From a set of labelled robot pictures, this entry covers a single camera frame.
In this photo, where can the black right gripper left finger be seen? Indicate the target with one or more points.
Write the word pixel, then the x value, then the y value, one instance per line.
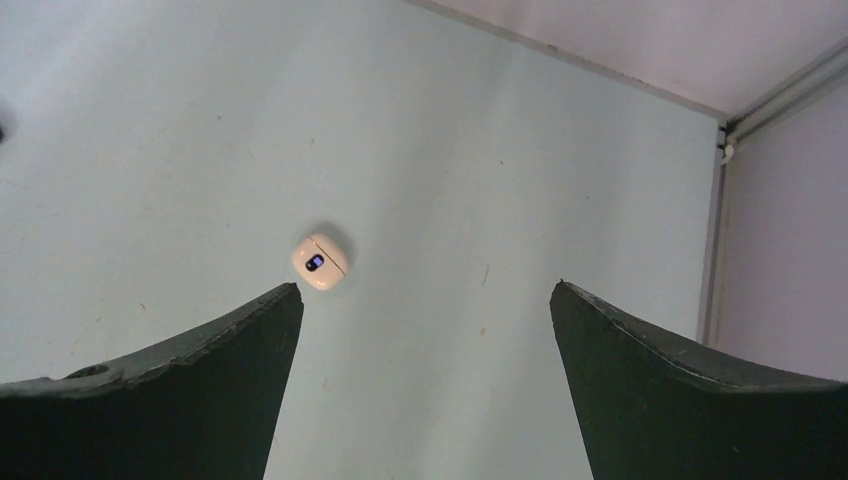
pixel 203 404

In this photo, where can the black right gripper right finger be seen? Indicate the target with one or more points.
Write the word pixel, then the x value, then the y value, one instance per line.
pixel 652 404

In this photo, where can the beige earbud charging case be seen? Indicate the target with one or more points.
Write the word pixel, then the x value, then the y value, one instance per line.
pixel 320 262

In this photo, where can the aluminium frame right floor rail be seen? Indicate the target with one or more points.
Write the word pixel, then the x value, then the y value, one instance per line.
pixel 712 241

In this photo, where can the aluminium frame corner post right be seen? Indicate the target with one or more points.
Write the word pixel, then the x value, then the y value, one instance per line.
pixel 828 71

